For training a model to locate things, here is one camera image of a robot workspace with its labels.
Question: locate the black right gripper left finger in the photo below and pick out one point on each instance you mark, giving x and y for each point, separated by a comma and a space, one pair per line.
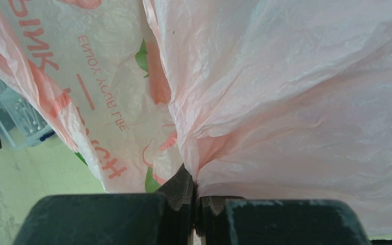
160, 217

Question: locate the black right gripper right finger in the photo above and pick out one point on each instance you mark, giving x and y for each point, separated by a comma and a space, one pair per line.
232, 220

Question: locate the pink plastic bag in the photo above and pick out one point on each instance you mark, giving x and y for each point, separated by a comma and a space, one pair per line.
258, 99

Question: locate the clear plastic screw organizer box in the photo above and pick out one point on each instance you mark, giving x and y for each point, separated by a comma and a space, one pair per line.
20, 124

